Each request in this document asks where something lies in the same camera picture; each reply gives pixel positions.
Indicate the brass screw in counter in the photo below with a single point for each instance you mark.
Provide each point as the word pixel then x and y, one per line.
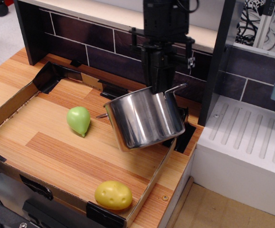
pixel 165 198

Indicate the yellow plastic potato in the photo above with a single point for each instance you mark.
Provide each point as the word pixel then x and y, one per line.
pixel 113 195

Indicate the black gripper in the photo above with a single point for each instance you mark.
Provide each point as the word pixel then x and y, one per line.
pixel 163 41

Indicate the white ridged drainboard sink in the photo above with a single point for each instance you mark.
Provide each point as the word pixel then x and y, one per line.
pixel 235 154

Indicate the green plastic pear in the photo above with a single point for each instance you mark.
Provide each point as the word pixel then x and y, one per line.
pixel 78 118

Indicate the black chair caster wheel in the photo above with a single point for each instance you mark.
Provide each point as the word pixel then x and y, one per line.
pixel 3 8

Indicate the cardboard fence with black tape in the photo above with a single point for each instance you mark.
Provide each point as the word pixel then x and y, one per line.
pixel 49 173

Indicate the stainless steel pot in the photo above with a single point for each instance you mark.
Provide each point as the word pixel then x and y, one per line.
pixel 141 119

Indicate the aluminium frame post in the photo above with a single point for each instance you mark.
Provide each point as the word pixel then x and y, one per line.
pixel 267 17

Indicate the dark tiled backsplash shelf unit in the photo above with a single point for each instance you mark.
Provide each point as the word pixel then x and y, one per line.
pixel 227 70

